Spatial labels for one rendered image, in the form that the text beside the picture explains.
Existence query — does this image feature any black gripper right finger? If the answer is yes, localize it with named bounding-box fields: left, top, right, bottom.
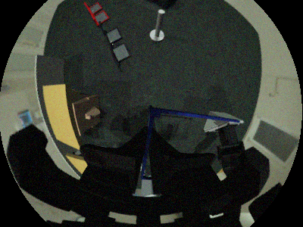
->
left=148, top=128, right=216, bottom=194

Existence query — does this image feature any grey rectangular panel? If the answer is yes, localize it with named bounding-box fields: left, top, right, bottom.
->
left=34, top=54, right=82, bottom=178

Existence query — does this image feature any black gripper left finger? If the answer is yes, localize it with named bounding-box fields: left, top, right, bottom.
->
left=79, top=126, right=148, bottom=193

